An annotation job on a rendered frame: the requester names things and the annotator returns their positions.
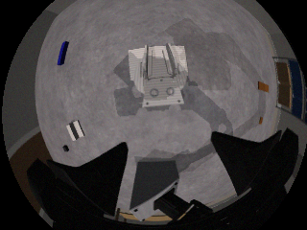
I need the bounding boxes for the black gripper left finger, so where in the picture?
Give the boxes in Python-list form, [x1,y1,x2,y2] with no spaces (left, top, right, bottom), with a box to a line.
[46,142,129,218]

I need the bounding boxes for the brown flat rectangular plate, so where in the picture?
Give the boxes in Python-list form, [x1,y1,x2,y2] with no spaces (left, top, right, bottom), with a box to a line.
[258,81,269,92]

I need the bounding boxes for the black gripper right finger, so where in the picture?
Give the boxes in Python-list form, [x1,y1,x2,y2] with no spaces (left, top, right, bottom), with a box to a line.
[211,130,281,196]

